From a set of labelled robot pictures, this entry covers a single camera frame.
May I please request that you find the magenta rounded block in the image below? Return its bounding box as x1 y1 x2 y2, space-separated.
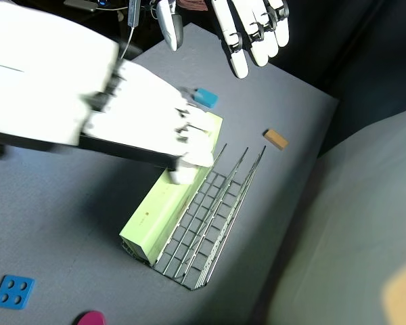
76 310 108 325

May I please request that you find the tan blurred object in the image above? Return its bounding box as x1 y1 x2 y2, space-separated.
381 262 406 325

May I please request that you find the flat grey device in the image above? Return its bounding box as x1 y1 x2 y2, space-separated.
63 0 99 14

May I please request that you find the grey usb hub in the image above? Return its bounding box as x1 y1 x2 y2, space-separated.
127 0 141 28

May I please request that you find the blue square four-hole block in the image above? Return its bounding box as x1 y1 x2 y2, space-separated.
0 274 36 311

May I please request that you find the dark red cloth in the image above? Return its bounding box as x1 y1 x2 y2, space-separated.
177 0 211 12

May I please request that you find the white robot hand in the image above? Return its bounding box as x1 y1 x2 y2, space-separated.
0 0 216 187
155 0 291 80

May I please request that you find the grey rounded cover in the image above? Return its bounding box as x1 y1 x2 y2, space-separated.
267 106 406 325

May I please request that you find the grey table cloth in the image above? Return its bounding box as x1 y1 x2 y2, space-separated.
0 22 340 325

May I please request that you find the light green book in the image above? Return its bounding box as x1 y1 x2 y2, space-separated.
118 113 225 267

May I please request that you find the tan wooden block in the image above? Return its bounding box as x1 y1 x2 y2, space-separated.
263 129 290 151

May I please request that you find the white hub cable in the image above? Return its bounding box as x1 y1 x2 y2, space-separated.
120 25 135 59

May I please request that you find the blue rounded block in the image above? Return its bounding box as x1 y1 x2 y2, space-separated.
191 87 220 110

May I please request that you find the wire metal rack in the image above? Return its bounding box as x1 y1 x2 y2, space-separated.
121 142 268 293

